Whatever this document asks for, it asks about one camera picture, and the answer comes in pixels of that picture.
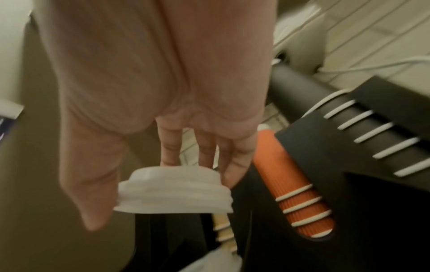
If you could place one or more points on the stack of black paper cups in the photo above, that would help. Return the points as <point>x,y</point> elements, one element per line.
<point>295,87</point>

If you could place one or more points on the stack of red paper cups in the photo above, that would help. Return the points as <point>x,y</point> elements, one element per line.
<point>285,170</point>

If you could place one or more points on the grey wall-mounted appliance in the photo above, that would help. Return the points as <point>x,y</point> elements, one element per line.
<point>302,34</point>

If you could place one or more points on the black cup holder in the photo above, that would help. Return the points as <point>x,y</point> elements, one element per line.
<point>352,225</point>

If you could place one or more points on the person's right hand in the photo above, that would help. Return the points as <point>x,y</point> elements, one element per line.
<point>151,66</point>

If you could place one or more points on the stack of gold paper cups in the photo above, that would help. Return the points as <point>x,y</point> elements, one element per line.
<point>224,233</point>

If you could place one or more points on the microwave safety poster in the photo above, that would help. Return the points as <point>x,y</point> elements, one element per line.
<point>8,114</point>

